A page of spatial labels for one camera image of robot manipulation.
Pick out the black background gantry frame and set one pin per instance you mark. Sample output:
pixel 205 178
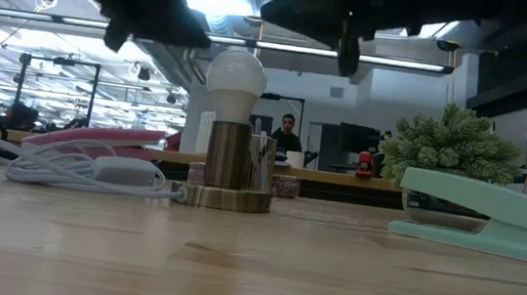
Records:
pixel 93 95
pixel 288 98

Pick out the white light bulb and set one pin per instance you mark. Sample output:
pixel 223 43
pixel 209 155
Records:
pixel 236 81

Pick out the light wooden desk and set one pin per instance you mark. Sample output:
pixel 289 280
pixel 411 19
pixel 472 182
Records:
pixel 339 178

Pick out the person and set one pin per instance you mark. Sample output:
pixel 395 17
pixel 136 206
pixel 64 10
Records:
pixel 21 117
pixel 288 135

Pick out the mint green stapler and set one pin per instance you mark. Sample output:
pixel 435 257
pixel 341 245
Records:
pixel 507 212

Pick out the green plant in glass pot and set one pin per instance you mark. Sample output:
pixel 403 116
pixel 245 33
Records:
pixel 455 143

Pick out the white cup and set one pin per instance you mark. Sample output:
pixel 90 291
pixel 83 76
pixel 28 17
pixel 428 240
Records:
pixel 295 159

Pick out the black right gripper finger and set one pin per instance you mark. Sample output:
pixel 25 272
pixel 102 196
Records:
pixel 348 53
pixel 312 12

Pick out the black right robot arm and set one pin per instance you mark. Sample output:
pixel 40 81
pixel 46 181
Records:
pixel 494 7

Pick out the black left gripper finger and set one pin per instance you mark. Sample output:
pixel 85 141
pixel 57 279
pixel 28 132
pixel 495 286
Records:
pixel 164 14
pixel 115 36

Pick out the white textured pen holder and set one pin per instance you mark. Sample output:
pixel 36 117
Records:
pixel 205 134

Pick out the pink stapler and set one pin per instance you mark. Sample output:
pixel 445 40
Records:
pixel 98 134

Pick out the brass lamp socket base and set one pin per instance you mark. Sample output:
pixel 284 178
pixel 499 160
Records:
pixel 227 158

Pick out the black monitor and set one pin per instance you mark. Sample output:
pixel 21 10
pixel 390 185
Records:
pixel 358 138

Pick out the rose glitter tape roll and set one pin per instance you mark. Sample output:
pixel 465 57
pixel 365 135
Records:
pixel 286 186

